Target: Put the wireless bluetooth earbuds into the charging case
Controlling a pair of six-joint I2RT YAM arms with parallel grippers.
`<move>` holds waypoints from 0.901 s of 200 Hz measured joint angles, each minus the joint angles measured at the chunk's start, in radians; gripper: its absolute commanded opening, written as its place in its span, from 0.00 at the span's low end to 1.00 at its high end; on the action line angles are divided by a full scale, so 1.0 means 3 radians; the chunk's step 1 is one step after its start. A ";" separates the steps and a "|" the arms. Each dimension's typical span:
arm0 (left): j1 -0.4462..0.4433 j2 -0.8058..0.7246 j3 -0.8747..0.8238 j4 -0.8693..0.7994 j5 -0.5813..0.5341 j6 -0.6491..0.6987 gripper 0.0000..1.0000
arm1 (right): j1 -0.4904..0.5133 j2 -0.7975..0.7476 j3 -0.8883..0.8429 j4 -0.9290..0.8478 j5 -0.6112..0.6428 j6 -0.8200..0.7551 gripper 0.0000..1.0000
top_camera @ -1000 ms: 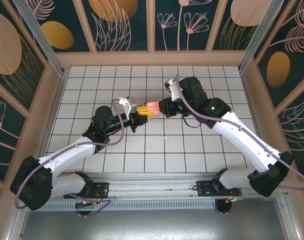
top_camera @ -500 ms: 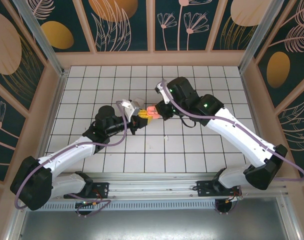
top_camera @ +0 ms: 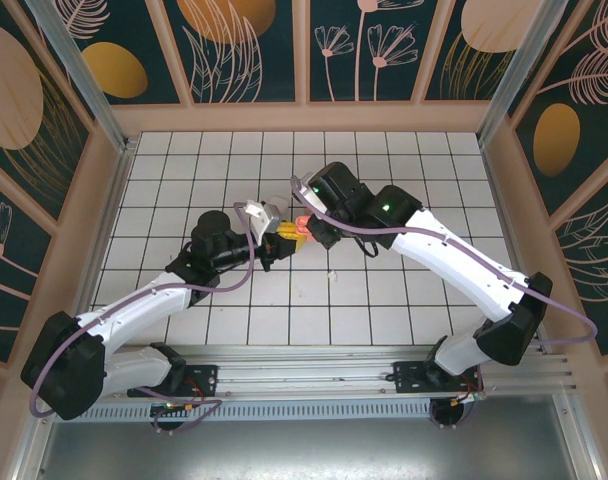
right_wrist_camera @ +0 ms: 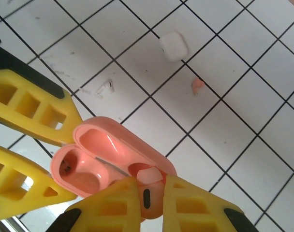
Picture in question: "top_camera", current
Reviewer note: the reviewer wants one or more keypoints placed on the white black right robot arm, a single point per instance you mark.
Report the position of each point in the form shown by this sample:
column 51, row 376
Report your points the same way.
column 459, row 260

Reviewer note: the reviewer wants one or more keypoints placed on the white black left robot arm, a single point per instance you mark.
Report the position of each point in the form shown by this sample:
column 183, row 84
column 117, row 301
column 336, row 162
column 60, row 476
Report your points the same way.
column 134, row 310

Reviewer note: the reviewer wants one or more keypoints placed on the grey metal sheet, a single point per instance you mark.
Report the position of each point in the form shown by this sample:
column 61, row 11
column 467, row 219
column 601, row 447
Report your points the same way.
column 309, row 450

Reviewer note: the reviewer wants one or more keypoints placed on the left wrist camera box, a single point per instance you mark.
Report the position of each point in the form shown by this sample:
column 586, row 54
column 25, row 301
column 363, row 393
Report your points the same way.
column 264, row 217

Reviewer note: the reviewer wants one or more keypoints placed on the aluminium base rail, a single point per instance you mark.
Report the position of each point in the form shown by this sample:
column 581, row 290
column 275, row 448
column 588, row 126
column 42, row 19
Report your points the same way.
column 309, row 372

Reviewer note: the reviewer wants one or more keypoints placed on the dark flower stem wall panel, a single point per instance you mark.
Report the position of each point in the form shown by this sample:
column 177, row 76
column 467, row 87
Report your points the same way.
column 369, row 50

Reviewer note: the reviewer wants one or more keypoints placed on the dark orange circle wall panel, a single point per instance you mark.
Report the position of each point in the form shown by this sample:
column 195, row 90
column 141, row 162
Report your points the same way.
column 224, row 50

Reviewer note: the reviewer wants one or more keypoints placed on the dark yellow oval wall panel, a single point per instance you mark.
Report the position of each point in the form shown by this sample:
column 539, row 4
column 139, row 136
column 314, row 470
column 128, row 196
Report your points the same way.
column 119, row 70
column 574, row 140

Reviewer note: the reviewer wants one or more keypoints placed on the dark cream circle wall panel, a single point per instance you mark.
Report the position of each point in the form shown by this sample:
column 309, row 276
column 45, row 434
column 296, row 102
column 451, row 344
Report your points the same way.
column 479, row 45

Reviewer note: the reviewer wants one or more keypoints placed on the dark pink flower wall panel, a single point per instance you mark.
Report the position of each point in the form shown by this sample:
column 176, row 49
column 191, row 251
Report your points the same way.
column 9, row 270

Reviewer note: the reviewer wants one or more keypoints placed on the aluminium corner post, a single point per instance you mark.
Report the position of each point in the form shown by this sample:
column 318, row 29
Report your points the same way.
column 84, row 75
column 519, row 70

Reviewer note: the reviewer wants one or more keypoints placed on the dark cream oval wall panel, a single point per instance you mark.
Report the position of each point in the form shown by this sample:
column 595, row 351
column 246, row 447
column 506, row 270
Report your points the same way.
column 19, row 100

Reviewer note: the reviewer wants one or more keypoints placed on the dark pink leaf wall panel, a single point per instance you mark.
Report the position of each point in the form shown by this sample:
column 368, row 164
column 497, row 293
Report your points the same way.
column 594, row 270

